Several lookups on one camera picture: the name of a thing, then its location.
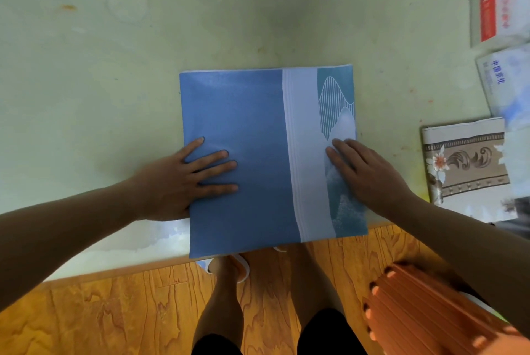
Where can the person's right forearm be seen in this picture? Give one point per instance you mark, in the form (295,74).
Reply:
(468,243)

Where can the person's right leg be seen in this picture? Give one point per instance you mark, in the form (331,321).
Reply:
(314,284)

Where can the person's left hand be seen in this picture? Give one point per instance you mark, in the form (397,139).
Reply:
(165,185)

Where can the orange plastic stool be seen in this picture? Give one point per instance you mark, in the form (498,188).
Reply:
(430,317)

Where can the person's left middle finger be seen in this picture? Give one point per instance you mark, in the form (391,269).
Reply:
(216,171)

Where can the person's leg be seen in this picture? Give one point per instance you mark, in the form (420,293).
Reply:
(314,284)
(221,305)

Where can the blue sheet teal print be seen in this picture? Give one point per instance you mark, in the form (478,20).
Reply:
(244,151)

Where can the person's right middle finger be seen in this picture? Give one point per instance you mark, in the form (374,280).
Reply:
(344,151)

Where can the person's left little finger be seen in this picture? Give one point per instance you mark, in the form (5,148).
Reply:
(193,147)

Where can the person's left forearm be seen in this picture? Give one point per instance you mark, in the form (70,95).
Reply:
(62,230)

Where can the folded white sheet floral band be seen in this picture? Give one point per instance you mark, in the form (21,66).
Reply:
(468,168)

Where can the white slipper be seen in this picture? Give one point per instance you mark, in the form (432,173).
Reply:
(242,269)
(280,248)

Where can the black shorts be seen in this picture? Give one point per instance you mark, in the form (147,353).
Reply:
(327,336)

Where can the white plastic package blue print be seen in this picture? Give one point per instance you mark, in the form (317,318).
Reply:
(507,81)

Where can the person's left leg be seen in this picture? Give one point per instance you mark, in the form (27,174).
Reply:
(221,305)

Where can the person's right hand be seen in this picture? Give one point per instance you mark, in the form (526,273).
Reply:
(372,180)

